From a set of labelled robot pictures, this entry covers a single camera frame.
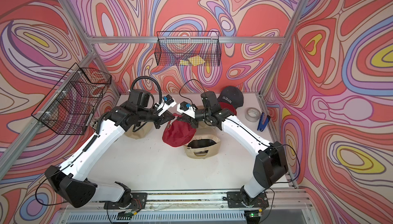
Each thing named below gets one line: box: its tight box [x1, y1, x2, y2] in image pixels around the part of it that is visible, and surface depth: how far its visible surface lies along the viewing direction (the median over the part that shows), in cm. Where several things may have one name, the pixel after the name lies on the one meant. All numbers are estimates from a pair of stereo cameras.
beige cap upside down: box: [184, 134, 222, 159], surface depth 81 cm
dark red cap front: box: [162, 113, 197, 148], surface depth 74 cm
